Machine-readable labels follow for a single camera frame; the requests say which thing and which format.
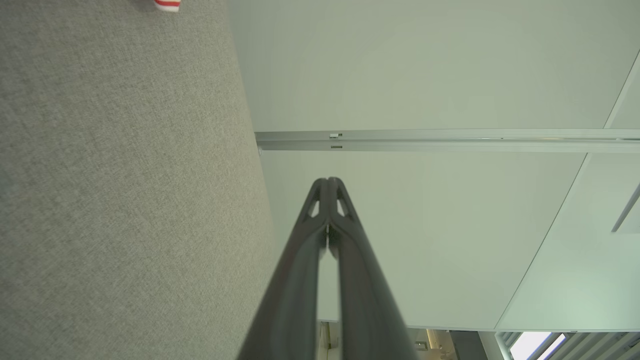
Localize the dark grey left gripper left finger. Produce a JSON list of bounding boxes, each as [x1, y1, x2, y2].
[[237, 178, 329, 360]]

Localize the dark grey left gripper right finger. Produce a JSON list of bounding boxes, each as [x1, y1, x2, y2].
[[328, 177, 419, 360]]

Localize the window with grey blinds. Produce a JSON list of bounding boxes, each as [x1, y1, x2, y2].
[[495, 331, 640, 360]]

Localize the short grey wall rail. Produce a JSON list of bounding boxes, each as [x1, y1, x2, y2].
[[611, 184, 640, 234]]

